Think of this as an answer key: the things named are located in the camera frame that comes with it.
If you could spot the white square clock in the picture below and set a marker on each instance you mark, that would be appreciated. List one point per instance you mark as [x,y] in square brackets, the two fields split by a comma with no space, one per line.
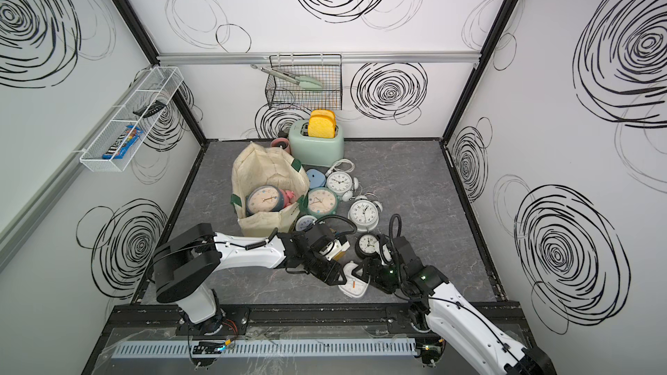
[354,288]

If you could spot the black twin bell clock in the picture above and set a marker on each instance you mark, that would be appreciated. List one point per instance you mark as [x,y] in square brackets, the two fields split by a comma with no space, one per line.
[369,246]

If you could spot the green round pastel clock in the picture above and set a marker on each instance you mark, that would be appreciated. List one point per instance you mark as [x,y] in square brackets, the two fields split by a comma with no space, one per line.
[321,202]

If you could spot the light blue clock back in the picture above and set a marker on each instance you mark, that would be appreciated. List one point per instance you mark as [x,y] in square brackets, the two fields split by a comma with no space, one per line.
[317,179]

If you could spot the black remote control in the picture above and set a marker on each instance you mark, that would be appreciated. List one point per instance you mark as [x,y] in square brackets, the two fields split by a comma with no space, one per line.
[150,110]

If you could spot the silver twin bell clock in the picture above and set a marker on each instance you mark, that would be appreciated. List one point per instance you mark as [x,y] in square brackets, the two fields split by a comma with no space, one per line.
[365,214]

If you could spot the yellow toast slice back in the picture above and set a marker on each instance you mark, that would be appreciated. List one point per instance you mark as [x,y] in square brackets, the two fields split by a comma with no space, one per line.
[323,112]

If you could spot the white wire shelf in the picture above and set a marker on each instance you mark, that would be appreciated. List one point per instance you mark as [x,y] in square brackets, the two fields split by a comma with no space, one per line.
[154,84]

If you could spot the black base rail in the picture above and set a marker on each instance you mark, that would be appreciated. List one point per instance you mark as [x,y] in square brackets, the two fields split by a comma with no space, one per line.
[239,319]

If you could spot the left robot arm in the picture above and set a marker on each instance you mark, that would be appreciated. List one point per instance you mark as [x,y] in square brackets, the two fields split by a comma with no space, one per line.
[182,266]

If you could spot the white twin bell clock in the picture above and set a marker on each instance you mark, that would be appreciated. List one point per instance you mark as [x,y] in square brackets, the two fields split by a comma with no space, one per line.
[342,184]

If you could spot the grey slotted cable duct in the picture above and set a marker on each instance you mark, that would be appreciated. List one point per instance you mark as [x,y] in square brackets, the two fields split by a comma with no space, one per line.
[176,349]

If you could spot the mint green tongs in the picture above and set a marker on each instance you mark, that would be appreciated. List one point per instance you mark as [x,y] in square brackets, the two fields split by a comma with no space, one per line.
[304,82]

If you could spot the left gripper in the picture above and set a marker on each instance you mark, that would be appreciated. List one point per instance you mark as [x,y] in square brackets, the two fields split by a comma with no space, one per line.
[332,273]

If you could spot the cream canvas tote bag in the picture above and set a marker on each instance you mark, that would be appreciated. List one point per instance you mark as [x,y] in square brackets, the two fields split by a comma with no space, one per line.
[257,166]

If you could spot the mint green toaster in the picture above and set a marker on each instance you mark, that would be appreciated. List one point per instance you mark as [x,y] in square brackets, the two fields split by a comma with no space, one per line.
[314,151]

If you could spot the pink twin bell clock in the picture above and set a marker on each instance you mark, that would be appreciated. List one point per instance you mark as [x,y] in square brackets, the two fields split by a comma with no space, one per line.
[289,197]

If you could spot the yellow toast slice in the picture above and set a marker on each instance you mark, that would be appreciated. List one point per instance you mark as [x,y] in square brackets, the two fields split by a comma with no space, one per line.
[321,126]
[323,112]

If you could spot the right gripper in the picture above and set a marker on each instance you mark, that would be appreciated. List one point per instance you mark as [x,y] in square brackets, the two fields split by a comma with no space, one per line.
[375,276]

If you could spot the black wire basket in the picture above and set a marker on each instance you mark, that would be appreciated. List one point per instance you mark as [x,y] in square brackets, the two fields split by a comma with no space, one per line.
[324,67]

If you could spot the white purple face clock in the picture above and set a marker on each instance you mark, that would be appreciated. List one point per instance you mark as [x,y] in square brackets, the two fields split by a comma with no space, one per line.
[304,222]

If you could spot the yellow toast slice front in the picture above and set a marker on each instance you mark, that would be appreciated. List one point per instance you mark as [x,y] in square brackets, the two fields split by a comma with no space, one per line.
[321,126]

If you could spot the blue candy packet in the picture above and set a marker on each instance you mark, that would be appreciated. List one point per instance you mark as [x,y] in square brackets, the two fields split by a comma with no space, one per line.
[122,144]

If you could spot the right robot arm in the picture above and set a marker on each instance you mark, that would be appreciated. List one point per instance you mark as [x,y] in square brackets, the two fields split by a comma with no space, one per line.
[435,305]

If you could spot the blue round beige clock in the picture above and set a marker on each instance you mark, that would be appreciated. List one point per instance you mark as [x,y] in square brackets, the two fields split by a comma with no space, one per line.
[264,199]

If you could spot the yellow rectangular clock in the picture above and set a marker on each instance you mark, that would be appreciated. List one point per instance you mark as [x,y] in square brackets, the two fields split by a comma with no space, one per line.
[338,250]

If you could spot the pink cup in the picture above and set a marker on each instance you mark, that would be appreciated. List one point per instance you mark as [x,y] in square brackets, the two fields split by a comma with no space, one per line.
[281,143]

